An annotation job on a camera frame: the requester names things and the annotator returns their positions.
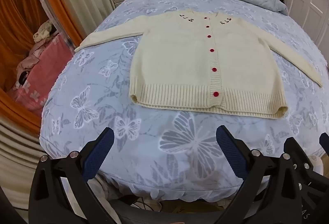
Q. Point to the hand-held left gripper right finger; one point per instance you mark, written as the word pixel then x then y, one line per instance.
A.
pixel 231 154

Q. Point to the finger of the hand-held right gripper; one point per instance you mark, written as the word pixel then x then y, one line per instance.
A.
pixel 325 140
pixel 298 149

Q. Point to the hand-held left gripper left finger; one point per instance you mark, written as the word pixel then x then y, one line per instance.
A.
pixel 99 154

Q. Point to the cream knit cardigan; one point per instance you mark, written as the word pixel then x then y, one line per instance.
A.
pixel 180 59

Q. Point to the pile of pale clothes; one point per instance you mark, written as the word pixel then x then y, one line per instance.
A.
pixel 38 41

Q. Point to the butterfly print bed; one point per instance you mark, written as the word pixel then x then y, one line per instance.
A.
pixel 102 90

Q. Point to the pink blanket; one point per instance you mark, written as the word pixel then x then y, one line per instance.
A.
pixel 43 77

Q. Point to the orange curtain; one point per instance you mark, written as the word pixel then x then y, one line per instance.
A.
pixel 18 13

